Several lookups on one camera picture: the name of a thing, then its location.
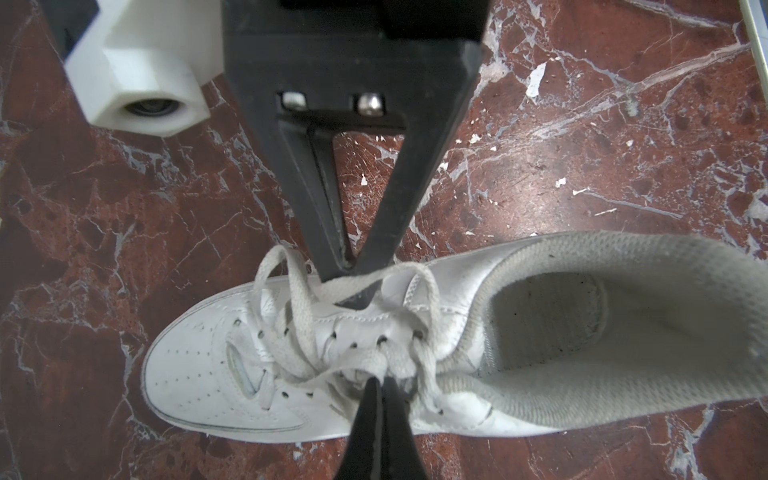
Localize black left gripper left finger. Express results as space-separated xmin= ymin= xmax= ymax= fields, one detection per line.
xmin=334 ymin=377 xmax=380 ymax=480

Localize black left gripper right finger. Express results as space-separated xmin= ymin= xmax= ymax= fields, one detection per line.
xmin=380 ymin=377 xmax=428 ymax=480

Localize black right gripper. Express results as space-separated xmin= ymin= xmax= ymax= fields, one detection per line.
xmin=222 ymin=0 xmax=489 ymax=279

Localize white shoelace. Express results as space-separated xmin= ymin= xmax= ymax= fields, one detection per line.
xmin=226 ymin=246 xmax=453 ymax=415

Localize white sneaker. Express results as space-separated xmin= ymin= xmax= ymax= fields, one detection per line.
xmin=142 ymin=231 xmax=767 ymax=443

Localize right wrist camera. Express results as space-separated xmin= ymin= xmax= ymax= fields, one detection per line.
xmin=64 ymin=0 xmax=224 ymax=137

